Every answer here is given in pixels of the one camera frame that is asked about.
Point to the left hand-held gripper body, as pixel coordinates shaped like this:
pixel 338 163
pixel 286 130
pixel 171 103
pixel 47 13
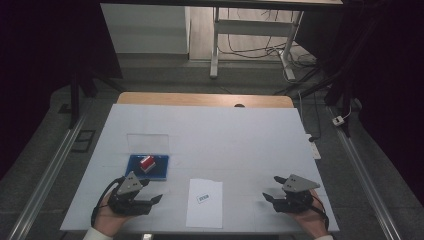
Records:
pixel 128 201

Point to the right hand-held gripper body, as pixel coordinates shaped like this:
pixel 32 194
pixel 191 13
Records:
pixel 296 200

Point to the red and white stamp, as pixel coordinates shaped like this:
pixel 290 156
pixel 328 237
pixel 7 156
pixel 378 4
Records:
pixel 147 164

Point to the blue ink pad case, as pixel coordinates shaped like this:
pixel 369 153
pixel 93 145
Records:
pixel 161 170

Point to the person's right hand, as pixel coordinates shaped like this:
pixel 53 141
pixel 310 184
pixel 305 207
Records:
pixel 311 220

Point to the person's left hand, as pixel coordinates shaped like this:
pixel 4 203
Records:
pixel 110 221

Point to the white power strip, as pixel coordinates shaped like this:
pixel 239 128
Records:
pixel 315 151

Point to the white paper sheet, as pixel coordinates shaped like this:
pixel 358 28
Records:
pixel 205 210

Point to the white table mat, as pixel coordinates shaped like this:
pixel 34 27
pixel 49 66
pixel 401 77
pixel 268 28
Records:
pixel 226 140

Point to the small white adapter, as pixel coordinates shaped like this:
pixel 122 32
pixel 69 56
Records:
pixel 338 120

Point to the wooden table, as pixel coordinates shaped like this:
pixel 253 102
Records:
pixel 200 99

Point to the black stand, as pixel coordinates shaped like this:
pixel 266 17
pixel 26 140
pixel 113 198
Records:
pixel 75 96
pixel 343 96

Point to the dark curtain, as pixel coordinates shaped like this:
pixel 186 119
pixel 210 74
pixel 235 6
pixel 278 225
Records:
pixel 33 66
pixel 393 83

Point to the white cabinet panel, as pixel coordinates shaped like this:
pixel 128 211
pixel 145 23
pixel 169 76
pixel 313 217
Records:
pixel 143 30

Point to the aluminium floor rail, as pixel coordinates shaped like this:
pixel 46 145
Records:
pixel 50 173
pixel 363 176

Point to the black floor socket frame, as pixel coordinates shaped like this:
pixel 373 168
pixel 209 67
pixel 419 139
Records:
pixel 76 146

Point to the white desk frame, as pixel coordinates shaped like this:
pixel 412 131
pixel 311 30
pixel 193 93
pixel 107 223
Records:
pixel 253 28

